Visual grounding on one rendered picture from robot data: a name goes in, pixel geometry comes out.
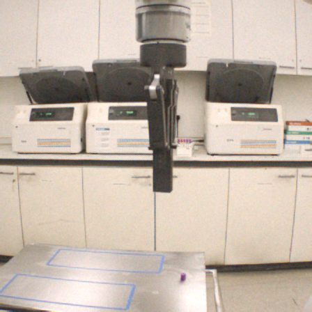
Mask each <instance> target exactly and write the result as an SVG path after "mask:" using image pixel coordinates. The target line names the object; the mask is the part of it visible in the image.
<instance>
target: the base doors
mask: <svg viewBox="0 0 312 312"><path fill-rule="evenodd" d="M82 169H83V177H82ZM228 170H229V169H174V168H173V176H177V178H173V191H172V192H171V193H170V194H167V193H156V192H155V193H154V192H153V169H143V168H89V167H83V168H80V166H2V165H0V172H1V171H3V172H5V173H12V172H14V174H0V254H1V255H5V256H15V254H18V253H19V251H20V250H21V249H23V248H24V247H25V246H26V244H28V243H30V242H35V243H41V244H58V245H62V246H72V247H87V248H105V249H127V250H137V251H173V252H177V251H195V252H205V265H239V264H262V263H289V262H299V261H312V177H303V176H302V174H304V175H309V176H312V168H298V169H264V168H241V169H230V171H229V176H228ZM20 173H35V175H20ZM134 175H135V176H151V178H133V177H132V176H134ZM279 175H281V176H291V175H293V176H295V178H279ZM40 179H43V180H53V182H41V181H40ZM13 180H15V182H14V183H13ZM112 182H126V183H127V185H123V186H111V183H112ZM257 182H270V183H273V185H256V183H257ZM12 184H13V185H14V193H13V191H12ZM148 184H152V186H148ZM295 194H296V195H295ZM226 222H227V229H226ZM85 229H86V232H85ZM291 237H292V238H291ZM224 252H225V261H224Z"/></svg>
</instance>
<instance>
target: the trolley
mask: <svg viewBox="0 0 312 312"><path fill-rule="evenodd" d="M181 273H185V274H186V280H185V281H181V280H180V274H181ZM211 274H213V283H214V298H215V304H216V305H215V308H216V312H221V308H220V299H219V291H218V290H219V286H218V282H217V271H216V270H206V269H205V252H195V251H177V252H173V251H137V250H127V249H105V248H87V247H72V246H62V245H58V244H41V243H35V242H30V243H28V244H26V246H25V247H24V248H23V249H21V250H20V251H19V253H18V254H15V256H14V257H13V258H11V259H10V260H9V262H7V263H6V264H5V265H4V266H3V267H2V268H1V269H0V310H2V311H14V312H207V309H208V305H207V297H206V295H207V288H206V280H205V278H206V275H211Z"/></svg>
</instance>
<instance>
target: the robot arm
mask: <svg viewBox="0 0 312 312"><path fill-rule="evenodd" d="M134 2H135V8H136V12H135V17H136V27H135V40H136V41H137V42H140V43H143V44H142V45H139V65H140V66H141V67H142V68H148V69H151V73H150V79H149V80H148V85H147V86H145V87H144V91H145V96H146V106H147V117H148V138H149V147H148V150H152V151H153V192H156V193H167V194H170V193H171V192H172V191H173V149H178V148H177V145H173V144H174V143H175V142H176V114H177V101H178V92H179V88H178V80H177V79H176V78H175V72H174V70H175V69H176V68H184V67H185V66H186V64H187V46H186V45H184V44H185V43H189V42H190V40H191V29H190V27H191V16H192V14H191V2H192V0H134ZM302 312H312V294H311V296H310V297H309V299H308V301H307V303H306V305H305V307H304V309H303V311H302Z"/></svg>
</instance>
